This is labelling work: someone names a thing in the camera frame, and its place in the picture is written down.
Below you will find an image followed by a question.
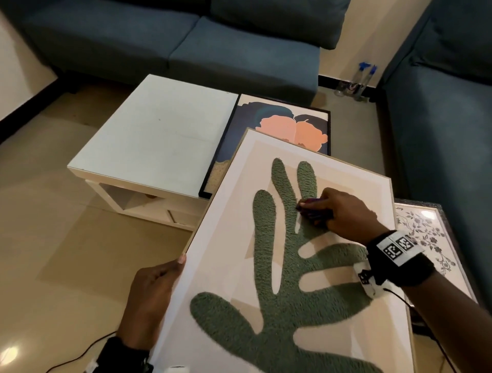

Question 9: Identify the white coffee table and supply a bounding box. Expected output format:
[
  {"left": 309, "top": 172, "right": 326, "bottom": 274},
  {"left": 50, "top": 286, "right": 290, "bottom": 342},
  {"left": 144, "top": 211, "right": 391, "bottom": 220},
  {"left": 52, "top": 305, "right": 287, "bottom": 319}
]
[{"left": 67, "top": 74, "right": 239, "bottom": 231}]

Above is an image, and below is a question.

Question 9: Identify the clear spray bottle blue nozzle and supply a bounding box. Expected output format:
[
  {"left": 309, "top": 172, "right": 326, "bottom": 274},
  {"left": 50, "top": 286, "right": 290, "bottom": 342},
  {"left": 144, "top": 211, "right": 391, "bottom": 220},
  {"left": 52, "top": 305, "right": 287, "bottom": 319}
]
[
  {"left": 334, "top": 62, "right": 370, "bottom": 97},
  {"left": 354, "top": 65, "right": 379, "bottom": 103}
]

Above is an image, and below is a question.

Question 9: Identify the green leaf framed picture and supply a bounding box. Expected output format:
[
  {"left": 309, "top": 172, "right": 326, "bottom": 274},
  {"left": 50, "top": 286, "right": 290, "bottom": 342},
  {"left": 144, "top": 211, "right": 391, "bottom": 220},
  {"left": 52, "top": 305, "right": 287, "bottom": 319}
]
[{"left": 148, "top": 128, "right": 418, "bottom": 373}]

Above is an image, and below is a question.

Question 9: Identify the person's right hand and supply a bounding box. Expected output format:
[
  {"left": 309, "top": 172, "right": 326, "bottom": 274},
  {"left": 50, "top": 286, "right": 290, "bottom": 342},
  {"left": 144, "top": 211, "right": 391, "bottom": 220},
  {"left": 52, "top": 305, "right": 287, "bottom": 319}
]
[{"left": 296, "top": 188, "right": 390, "bottom": 246}]

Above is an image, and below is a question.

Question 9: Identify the black cable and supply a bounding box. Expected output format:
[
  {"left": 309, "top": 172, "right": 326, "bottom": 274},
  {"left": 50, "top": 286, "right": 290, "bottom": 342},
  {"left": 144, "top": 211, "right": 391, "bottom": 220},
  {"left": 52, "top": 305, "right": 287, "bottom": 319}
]
[
  {"left": 46, "top": 330, "right": 118, "bottom": 373},
  {"left": 384, "top": 288, "right": 459, "bottom": 373}
]

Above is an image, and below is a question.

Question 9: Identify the black left wrist tracker band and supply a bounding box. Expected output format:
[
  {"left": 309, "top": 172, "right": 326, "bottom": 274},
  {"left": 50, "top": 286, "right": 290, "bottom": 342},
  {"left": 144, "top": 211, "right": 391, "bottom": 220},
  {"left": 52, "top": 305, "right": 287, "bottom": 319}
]
[{"left": 93, "top": 336, "right": 154, "bottom": 373}]

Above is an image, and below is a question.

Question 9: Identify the person's right forearm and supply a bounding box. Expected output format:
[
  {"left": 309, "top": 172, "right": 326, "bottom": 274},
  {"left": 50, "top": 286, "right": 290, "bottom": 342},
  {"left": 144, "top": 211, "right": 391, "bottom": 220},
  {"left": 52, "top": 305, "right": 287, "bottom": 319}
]
[{"left": 402, "top": 264, "right": 492, "bottom": 373}]

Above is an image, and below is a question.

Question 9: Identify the black right wrist tracker band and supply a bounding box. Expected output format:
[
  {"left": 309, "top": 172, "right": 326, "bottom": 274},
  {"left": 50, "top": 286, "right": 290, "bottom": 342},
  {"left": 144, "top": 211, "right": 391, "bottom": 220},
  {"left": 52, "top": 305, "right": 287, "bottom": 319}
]
[{"left": 354, "top": 230, "right": 437, "bottom": 299}]

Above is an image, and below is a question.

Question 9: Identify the floral pattern framed picture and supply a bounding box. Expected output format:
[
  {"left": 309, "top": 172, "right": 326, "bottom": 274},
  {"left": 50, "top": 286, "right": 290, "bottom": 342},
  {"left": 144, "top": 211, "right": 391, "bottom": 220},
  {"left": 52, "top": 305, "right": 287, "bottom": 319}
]
[{"left": 394, "top": 200, "right": 479, "bottom": 309}]

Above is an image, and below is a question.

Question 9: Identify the purple cleaning cloth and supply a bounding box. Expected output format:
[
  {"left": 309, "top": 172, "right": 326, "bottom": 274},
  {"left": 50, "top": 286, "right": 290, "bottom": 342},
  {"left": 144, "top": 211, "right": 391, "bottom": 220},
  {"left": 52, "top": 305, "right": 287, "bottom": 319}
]
[{"left": 297, "top": 198, "right": 336, "bottom": 224}]

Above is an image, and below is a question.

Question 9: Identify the person's left hand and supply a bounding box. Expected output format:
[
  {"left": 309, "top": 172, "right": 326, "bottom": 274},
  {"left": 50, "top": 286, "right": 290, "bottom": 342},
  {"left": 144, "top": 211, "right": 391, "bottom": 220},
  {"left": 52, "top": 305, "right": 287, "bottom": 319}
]
[{"left": 117, "top": 254, "right": 187, "bottom": 351}]

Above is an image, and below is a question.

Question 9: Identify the blue fabric sofa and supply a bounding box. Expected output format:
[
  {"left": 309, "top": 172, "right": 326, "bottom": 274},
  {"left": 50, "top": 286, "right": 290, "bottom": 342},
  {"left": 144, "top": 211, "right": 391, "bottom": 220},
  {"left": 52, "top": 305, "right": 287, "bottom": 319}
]
[
  {"left": 0, "top": 0, "right": 351, "bottom": 107},
  {"left": 378, "top": 0, "right": 492, "bottom": 310}
]

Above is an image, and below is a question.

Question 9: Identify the black wrist tracker band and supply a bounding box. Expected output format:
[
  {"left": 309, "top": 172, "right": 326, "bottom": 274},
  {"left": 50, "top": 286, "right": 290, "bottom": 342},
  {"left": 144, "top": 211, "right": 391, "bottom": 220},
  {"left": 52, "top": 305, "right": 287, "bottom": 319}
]
[
  {"left": 354, "top": 230, "right": 437, "bottom": 299},
  {"left": 93, "top": 336, "right": 154, "bottom": 373}
]

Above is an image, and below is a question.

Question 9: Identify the black framed portrait picture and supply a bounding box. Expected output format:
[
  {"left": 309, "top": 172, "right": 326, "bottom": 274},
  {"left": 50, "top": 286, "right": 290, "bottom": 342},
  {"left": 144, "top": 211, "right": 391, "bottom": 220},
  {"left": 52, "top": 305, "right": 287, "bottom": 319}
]
[{"left": 199, "top": 93, "right": 332, "bottom": 200}]

